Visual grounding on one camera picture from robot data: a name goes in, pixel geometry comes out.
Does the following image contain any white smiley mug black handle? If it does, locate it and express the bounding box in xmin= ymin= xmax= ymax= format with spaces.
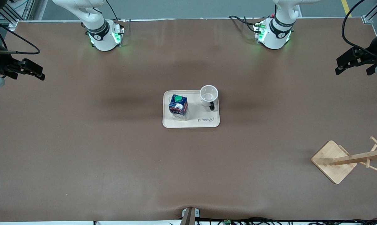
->
xmin=200 ymin=85 xmax=219 ymax=111

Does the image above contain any blue milk carton green cap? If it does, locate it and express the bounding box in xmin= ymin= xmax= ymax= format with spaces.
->
xmin=169 ymin=94 xmax=189 ymax=121

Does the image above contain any wooden cup hanging rack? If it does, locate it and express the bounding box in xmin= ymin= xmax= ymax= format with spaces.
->
xmin=311 ymin=136 xmax=377 ymax=185

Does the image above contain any beige plastic serving tray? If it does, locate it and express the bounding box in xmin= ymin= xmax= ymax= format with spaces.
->
xmin=162 ymin=90 xmax=221 ymax=128

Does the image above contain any black right arm base cable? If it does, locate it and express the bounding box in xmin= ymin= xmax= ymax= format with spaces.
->
xmin=105 ymin=0 xmax=127 ymax=23

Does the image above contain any black arm base cable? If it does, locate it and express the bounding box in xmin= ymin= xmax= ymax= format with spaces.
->
xmin=228 ymin=15 xmax=264 ymax=33
xmin=105 ymin=0 xmax=127 ymax=23

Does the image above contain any black left arm base cable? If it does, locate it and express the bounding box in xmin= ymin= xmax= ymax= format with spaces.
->
xmin=228 ymin=15 xmax=264 ymax=33

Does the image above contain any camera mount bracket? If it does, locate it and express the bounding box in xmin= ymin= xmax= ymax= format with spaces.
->
xmin=181 ymin=207 xmax=201 ymax=225

